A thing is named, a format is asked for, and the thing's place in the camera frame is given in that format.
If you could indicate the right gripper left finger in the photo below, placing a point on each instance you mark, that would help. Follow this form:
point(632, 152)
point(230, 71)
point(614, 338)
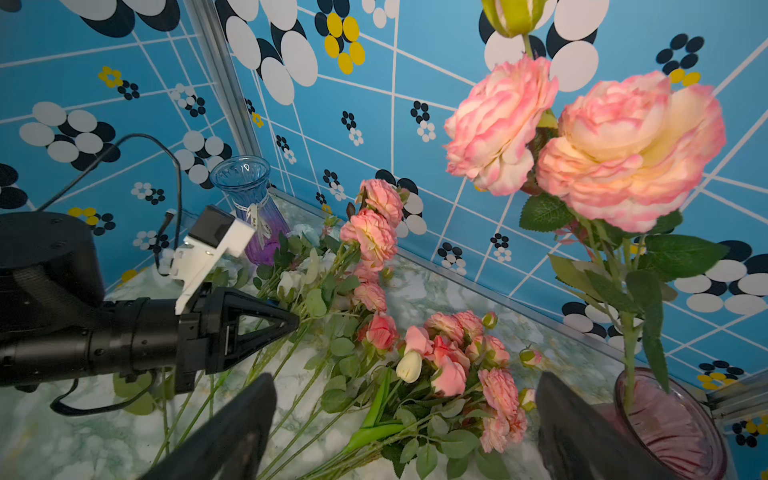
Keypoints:
point(231, 444)

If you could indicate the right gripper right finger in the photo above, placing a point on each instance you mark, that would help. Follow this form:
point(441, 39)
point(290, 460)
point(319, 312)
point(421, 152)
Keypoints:
point(576, 442)

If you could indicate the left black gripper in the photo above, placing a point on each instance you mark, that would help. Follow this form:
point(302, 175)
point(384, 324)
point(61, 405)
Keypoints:
point(56, 324)

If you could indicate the blue purple glass vase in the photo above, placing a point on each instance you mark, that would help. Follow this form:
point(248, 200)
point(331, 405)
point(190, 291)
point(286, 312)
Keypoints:
point(245, 179)

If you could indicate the pink peony flower stem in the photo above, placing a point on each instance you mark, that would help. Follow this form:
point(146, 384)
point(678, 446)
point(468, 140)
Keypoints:
point(613, 170)

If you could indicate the rear pink grey glass vase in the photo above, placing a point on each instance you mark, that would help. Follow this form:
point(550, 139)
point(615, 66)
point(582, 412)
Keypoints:
point(671, 425)

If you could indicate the pile of artificial flowers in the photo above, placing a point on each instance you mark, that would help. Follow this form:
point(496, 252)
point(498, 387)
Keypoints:
point(443, 389)

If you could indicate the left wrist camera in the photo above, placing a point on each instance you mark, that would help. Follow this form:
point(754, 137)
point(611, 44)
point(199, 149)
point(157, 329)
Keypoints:
point(214, 234)

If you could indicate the right corner aluminium post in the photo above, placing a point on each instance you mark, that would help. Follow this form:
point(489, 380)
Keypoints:
point(742, 400)

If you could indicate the corner aluminium post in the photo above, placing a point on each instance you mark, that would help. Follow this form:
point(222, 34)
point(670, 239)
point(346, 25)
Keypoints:
point(211, 37)
point(742, 400)

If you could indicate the left corner aluminium post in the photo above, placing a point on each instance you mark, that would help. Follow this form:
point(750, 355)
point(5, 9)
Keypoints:
point(211, 37)

